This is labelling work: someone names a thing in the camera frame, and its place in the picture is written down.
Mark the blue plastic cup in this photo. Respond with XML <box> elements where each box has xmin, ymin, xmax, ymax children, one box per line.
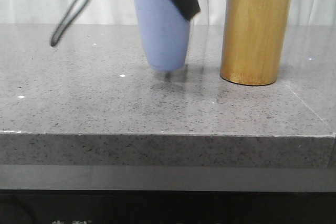
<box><xmin>134</xmin><ymin>0</ymin><xmax>190</xmax><ymax>71</ymax></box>

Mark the bamboo cylinder holder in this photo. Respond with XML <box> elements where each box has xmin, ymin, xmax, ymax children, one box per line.
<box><xmin>220</xmin><ymin>0</ymin><xmax>291</xmax><ymax>86</ymax></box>

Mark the black cable loop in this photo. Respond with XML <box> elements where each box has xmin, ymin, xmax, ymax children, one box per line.
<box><xmin>50</xmin><ymin>0</ymin><xmax>103</xmax><ymax>47</ymax></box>

